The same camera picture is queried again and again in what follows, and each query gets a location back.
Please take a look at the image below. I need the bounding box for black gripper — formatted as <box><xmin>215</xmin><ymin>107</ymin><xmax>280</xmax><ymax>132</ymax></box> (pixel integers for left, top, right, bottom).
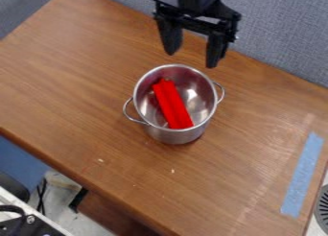
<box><xmin>152</xmin><ymin>0</ymin><xmax>243</xmax><ymax>68</ymax></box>

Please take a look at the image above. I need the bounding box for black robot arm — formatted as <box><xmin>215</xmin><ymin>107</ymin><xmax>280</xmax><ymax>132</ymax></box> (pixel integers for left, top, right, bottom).
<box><xmin>152</xmin><ymin>0</ymin><xmax>243</xmax><ymax>68</ymax></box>

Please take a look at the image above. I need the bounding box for silver metal pot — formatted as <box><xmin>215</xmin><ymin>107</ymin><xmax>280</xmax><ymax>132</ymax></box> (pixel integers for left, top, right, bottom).
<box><xmin>123</xmin><ymin>64</ymin><xmax>226</xmax><ymax>145</ymax></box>

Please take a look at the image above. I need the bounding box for red rectangular block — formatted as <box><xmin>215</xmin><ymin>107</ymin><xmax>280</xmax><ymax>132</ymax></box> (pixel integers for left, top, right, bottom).
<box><xmin>152</xmin><ymin>79</ymin><xmax>194</xmax><ymax>130</ymax></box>

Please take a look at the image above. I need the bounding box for blue tape strip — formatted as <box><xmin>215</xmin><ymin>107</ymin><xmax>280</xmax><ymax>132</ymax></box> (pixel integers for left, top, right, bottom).
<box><xmin>280</xmin><ymin>132</ymin><xmax>324</xmax><ymax>218</ymax></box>

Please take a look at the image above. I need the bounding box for grey fan grille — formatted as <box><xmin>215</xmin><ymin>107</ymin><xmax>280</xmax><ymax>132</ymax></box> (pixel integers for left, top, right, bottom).
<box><xmin>314</xmin><ymin>184</ymin><xmax>328</xmax><ymax>234</ymax></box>

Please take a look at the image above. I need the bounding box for black cable under table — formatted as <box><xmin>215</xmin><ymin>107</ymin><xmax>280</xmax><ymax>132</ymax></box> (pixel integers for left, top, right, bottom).
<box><xmin>35</xmin><ymin>177</ymin><xmax>50</xmax><ymax>216</ymax></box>

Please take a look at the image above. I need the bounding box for black device with handle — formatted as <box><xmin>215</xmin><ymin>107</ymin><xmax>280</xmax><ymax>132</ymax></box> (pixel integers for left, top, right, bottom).
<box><xmin>0</xmin><ymin>205</ymin><xmax>66</xmax><ymax>236</ymax></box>

